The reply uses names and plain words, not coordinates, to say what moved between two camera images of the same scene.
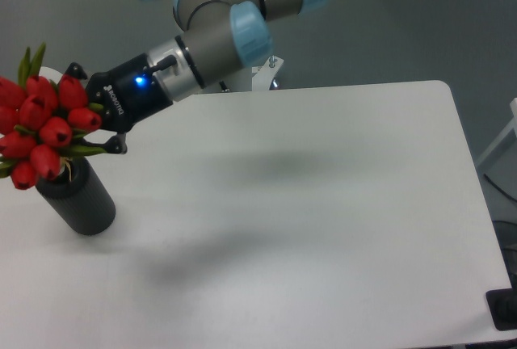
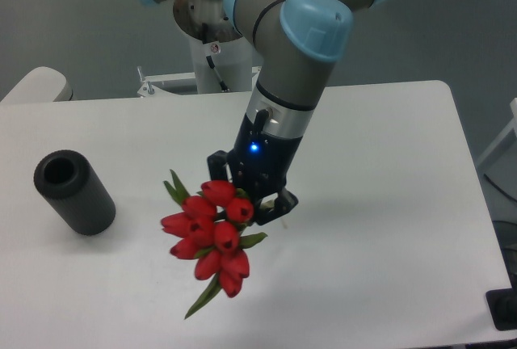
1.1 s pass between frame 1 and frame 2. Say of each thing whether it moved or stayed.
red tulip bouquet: moved
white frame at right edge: stayed
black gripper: moved
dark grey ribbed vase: stayed
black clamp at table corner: stayed
